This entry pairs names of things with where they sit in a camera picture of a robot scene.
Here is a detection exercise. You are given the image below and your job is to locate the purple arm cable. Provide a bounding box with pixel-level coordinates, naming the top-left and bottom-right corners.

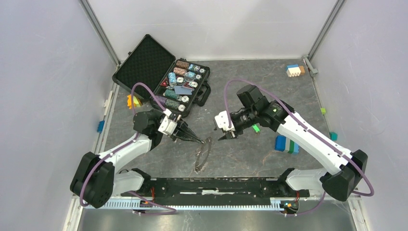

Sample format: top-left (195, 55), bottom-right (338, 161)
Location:
top-left (223, 79), bottom-right (374, 197)
top-left (79, 82), bottom-right (173, 208)

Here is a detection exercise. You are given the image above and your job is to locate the small blue block left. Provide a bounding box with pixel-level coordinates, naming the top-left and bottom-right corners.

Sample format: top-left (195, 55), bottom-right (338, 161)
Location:
top-left (97, 120), bottom-right (105, 133)

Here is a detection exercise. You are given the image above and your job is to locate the blue white green brick stack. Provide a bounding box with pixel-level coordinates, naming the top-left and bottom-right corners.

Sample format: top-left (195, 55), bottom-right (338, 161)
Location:
top-left (274, 135), bottom-right (299, 154)

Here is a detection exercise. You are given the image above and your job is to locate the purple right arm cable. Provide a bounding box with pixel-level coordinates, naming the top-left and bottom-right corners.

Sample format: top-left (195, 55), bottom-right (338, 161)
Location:
top-left (223, 79), bottom-right (374, 197)

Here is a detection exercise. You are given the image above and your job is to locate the blue white orange brick stack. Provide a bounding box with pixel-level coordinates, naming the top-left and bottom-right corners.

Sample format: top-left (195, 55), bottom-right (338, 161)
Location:
top-left (286, 64), bottom-right (305, 77)

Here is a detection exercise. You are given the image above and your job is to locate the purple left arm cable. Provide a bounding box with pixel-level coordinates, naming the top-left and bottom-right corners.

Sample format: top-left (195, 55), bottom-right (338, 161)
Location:
top-left (79, 82), bottom-right (173, 208)

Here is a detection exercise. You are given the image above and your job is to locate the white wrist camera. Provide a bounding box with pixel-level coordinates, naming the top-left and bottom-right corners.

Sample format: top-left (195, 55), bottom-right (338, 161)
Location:
top-left (158, 109), bottom-right (177, 136)
top-left (214, 111), bottom-right (235, 132)

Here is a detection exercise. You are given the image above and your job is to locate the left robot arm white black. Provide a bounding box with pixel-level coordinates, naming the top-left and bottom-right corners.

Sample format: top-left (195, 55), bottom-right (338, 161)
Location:
top-left (70, 109), bottom-right (204, 208)

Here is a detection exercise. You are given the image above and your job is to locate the orange yellow green brick stack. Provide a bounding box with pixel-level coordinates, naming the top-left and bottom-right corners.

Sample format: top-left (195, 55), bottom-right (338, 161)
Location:
top-left (127, 95), bottom-right (142, 109)

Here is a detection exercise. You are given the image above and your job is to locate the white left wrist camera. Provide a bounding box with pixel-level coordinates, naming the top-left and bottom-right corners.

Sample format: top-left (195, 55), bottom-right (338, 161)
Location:
top-left (158, 109), bottom-right (177, 136)

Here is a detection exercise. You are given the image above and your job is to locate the small teal block right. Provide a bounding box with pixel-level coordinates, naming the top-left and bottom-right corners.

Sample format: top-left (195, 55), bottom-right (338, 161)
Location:
top-left (329, 131), bottom-right (338, 141)

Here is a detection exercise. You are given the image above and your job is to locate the green key tag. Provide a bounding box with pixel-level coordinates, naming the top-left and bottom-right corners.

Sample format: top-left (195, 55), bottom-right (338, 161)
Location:
top-left (252, 124), bottom-right (260, 133)

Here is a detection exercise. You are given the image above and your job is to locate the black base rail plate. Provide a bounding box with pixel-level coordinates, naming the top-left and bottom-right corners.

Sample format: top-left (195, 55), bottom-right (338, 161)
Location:
top-left (136, 177), bottom-right (310, 205)

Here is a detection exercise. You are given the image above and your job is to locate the black poker chip case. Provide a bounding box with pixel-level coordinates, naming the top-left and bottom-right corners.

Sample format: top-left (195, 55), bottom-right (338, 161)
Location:
top-left (112, 34), bottom-right (211, 117)

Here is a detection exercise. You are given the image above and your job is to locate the white toothed cable duct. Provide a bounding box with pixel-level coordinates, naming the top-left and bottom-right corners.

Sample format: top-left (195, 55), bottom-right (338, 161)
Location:
top-left (100, 197), bottom-right (284, 212)

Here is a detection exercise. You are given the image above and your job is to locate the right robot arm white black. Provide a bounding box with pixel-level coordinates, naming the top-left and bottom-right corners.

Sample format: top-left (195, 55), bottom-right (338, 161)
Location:
top-left (214, 85), bottom-right (374, 202)

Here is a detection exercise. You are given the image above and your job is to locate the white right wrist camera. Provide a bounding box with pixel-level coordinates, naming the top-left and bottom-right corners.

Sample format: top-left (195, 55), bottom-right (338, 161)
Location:
top-left (214, 111), bottom-right (235, 132)

